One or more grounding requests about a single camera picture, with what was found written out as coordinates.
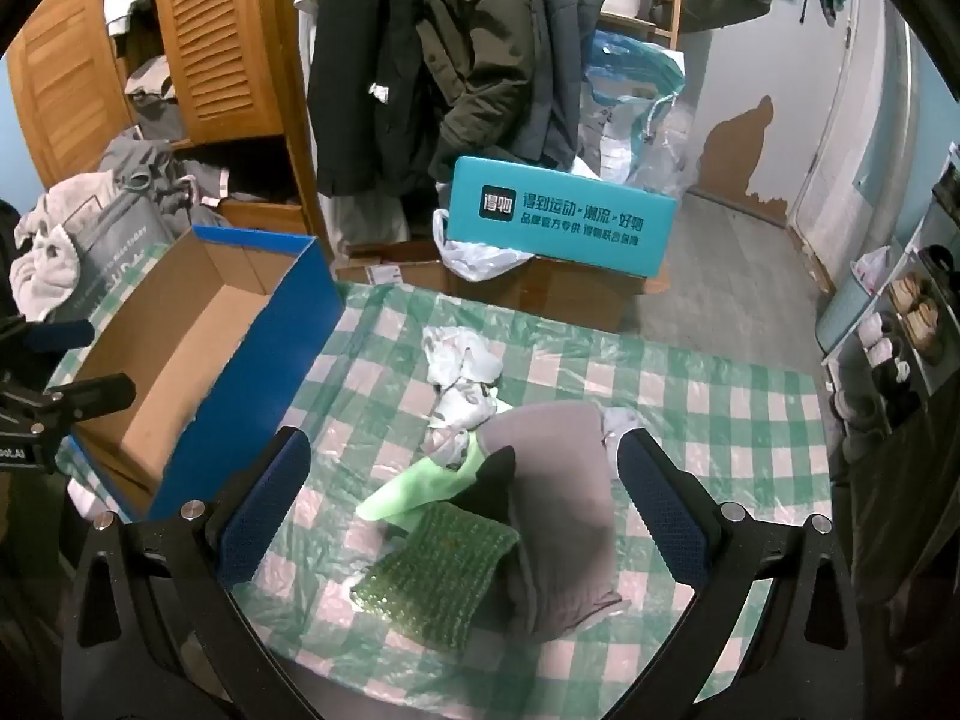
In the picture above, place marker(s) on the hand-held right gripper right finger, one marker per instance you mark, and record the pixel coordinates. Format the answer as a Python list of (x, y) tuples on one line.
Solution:
[(660, 510)]

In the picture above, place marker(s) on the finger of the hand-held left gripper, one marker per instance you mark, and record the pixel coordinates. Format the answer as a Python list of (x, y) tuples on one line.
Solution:
[(60, 334), (94, 394)]

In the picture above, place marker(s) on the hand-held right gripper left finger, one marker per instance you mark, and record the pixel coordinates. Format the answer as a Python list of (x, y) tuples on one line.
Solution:
[(262, 510)]

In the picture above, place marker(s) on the light grey sock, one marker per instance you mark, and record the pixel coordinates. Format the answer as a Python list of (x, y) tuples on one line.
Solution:
[(619, 424)]

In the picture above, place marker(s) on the grey cloth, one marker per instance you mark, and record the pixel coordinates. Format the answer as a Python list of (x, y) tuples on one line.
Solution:
[(562, 495)]

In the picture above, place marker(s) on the light green cloth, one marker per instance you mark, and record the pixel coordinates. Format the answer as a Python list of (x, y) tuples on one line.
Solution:
[(420, 491)]

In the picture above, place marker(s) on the black sock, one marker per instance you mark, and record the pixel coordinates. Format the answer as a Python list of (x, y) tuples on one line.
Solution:
[(491, 480)]

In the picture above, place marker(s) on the blue cardboard box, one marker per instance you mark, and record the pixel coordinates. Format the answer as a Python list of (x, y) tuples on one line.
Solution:
[(300, 330)]

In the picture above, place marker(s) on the green sparkly cloth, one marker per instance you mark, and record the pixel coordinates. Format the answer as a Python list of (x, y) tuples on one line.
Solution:
[(435, 577)]

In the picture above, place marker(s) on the white patterned sock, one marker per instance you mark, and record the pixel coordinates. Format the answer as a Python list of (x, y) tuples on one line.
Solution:
[(465, 409)]

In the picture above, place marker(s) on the white towel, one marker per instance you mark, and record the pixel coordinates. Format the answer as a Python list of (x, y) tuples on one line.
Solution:
[(52, 240)]

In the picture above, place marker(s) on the pile of grey clothes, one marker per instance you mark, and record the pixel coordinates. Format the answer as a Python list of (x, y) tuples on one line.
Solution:
[(120, 240), (157, 165)]

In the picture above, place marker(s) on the green checked plastic tablecloth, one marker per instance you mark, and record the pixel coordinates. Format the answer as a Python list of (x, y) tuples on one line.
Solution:
[(675, 390)]

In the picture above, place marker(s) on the wooden louvered door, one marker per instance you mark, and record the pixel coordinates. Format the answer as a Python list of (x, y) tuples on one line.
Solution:
[(67, 105), (217, 37)]

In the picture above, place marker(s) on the brown cardboard box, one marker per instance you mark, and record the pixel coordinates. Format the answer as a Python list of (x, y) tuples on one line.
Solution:
[(577, 292)]

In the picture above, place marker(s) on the person's dark clothing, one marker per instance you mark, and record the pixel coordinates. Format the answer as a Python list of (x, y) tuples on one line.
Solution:
[(900, 540)]

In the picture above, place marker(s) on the wooden wardrobe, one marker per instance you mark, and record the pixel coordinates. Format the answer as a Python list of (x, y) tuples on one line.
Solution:
[(296, 165)]

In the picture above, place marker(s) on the teal printed box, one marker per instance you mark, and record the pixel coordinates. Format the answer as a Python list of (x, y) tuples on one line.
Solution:
[(562, 217)]

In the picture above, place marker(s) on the white plastic bag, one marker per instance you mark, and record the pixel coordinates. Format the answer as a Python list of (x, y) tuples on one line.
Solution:
[(472, 259)]

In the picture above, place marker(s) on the group of assorted shoes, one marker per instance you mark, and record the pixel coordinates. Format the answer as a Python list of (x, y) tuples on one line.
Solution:
[(919, 307)]

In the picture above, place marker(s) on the clear plastic bag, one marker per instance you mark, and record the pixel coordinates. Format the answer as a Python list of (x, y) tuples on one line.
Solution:
[(652, 150)]

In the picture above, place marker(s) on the grey shoe rack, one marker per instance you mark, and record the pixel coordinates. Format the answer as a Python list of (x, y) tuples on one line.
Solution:
[(937, 225)]

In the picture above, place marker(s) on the black jacket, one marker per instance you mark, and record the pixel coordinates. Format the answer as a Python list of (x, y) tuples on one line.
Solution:
[(375, 52)]

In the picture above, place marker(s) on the white door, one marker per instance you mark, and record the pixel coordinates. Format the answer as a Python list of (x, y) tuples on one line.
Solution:
[(855, 127)]

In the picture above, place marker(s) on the blue plastic bag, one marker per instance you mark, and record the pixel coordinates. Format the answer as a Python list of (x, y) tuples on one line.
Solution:
[(637, 64)]

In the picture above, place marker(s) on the dark blue jacket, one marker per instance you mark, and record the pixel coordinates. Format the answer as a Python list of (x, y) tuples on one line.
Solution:
[(566, 37)]

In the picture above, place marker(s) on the olive green jacket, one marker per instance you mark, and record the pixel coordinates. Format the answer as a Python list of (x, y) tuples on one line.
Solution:
[(480, 37)]

